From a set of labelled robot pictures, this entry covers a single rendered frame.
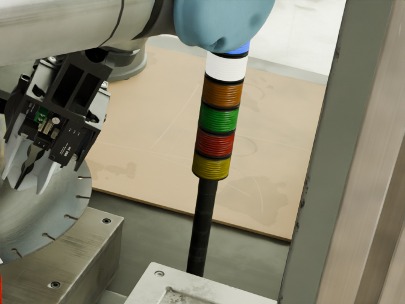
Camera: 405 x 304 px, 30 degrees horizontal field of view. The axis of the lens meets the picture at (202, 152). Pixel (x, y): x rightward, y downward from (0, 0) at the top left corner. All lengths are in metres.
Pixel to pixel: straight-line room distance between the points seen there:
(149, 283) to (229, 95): 0.22
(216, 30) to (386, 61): 0.14
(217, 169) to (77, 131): 0.26
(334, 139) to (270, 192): 0.85
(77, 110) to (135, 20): 0.27
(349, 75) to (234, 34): 0.07
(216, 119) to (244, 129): 0.62
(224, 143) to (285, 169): 0.50
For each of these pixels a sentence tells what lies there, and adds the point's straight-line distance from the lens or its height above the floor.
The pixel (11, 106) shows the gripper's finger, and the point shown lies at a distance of 0.73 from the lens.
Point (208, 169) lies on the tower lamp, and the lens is 0.88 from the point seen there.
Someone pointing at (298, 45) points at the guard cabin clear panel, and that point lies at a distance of 1.82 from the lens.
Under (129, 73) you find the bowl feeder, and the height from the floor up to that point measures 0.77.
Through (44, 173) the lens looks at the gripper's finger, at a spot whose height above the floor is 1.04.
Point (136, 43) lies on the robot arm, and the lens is 0.64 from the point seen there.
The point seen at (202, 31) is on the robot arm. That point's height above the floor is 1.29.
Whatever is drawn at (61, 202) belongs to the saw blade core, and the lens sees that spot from 0.86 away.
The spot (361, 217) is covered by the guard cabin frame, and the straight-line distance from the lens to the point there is 0.33.
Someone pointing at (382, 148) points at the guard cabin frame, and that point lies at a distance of 0.31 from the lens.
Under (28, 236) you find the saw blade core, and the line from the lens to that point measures 0.81.
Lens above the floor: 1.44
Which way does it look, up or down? 30 degrees down
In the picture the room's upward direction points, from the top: 8 degrees clockwise
